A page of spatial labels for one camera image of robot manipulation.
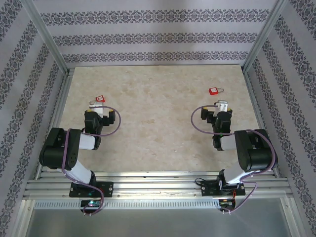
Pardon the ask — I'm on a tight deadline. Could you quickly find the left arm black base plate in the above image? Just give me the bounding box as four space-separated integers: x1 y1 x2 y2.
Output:
69 181 114 198

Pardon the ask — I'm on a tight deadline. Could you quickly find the aluminium table edge rail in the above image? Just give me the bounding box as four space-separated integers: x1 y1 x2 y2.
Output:
243 66 289 180
33 68 75 180

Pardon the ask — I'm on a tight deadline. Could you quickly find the grey metal panel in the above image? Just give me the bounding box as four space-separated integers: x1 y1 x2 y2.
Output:
24 197 293 237

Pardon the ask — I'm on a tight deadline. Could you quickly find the perforated metal cable duct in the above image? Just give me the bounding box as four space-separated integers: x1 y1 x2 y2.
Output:
34 198 221 210

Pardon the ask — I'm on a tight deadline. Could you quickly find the aluminium frame bar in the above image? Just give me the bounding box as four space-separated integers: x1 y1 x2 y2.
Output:
13 198 35 237
281 197 307 237

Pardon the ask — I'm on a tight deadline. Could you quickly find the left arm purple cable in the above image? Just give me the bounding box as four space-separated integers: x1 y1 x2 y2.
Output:
61 105 121 216

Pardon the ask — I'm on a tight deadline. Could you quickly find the red padlock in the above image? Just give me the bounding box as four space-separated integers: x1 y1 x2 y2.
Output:
88 95 104 106
208 87 226 97

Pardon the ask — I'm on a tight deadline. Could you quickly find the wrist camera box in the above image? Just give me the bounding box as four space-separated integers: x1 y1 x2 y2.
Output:
88 100 104 117
213 99 229 117

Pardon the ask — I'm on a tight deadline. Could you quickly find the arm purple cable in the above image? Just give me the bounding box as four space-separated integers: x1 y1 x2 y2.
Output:
61 105 121 216
191 103 277 215

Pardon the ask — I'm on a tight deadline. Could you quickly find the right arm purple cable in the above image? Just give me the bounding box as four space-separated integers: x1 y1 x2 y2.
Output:
191 103 277 215

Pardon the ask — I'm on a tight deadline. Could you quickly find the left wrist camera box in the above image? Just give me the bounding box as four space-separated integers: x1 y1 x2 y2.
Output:
88 100 104 117

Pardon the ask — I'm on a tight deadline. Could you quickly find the control board with wires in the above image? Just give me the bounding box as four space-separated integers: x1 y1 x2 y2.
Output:
80 199 102 211
219 198 237 210

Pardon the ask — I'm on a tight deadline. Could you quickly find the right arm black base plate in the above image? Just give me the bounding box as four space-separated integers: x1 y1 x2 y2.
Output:
201 180 245 198

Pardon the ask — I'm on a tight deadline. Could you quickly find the aluminium corner post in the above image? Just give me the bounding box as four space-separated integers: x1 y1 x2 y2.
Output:
242 0 296 74
21 0 70 75

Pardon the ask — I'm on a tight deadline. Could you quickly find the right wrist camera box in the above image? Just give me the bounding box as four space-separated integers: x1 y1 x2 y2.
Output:
213 99 229 117

